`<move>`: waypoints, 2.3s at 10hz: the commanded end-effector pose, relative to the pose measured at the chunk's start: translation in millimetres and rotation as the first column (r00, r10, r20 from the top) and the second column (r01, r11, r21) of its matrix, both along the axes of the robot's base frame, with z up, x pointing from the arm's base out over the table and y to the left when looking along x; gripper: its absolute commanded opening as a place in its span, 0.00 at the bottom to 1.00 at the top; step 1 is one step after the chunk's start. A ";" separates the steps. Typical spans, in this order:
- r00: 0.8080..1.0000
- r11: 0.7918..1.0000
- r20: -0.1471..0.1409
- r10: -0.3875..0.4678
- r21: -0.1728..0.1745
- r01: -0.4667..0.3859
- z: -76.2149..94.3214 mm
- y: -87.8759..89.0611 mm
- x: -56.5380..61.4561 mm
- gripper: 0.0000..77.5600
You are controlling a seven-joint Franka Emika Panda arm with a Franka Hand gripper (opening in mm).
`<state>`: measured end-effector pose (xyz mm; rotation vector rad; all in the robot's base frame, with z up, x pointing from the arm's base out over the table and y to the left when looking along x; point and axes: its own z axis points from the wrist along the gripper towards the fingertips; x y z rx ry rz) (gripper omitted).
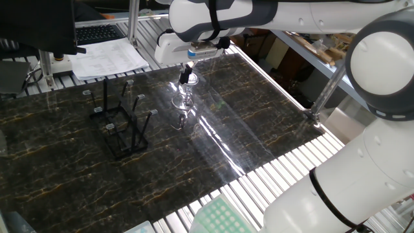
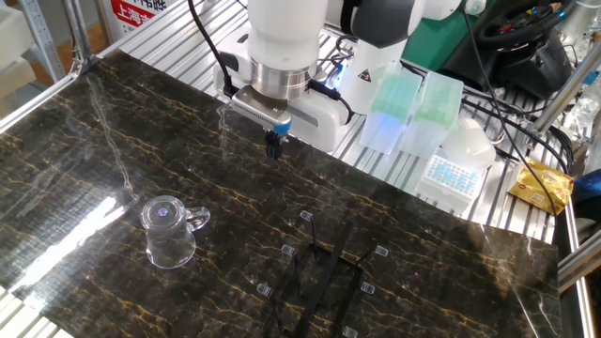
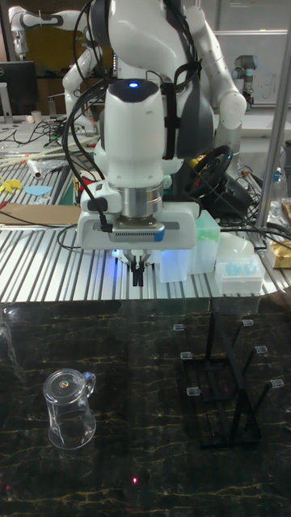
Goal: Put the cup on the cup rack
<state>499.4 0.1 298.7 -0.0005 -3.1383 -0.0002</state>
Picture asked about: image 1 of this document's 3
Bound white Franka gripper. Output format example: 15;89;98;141
154;32;232;85

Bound clear plastic cup with handle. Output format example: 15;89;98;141
169;72;200;111

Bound white printed paper sheets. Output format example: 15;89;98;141
67;38;150;82

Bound black keyboard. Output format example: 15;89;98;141
74;24;125;46

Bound white stand base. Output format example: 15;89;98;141
50;53;74;74

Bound grey metal shelf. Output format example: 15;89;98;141
270;28;369;108

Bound green pipette tip box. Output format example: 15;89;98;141
190;194;257;233

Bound black monitor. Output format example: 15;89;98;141
0;0;87;56

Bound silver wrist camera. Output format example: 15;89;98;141
187;43;218;61

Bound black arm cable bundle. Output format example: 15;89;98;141
157;28;176;46

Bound aluminium frame bar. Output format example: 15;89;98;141
74;0;169;49
303;64;347;126

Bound black wire cup rack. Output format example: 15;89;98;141
82;78;159;160

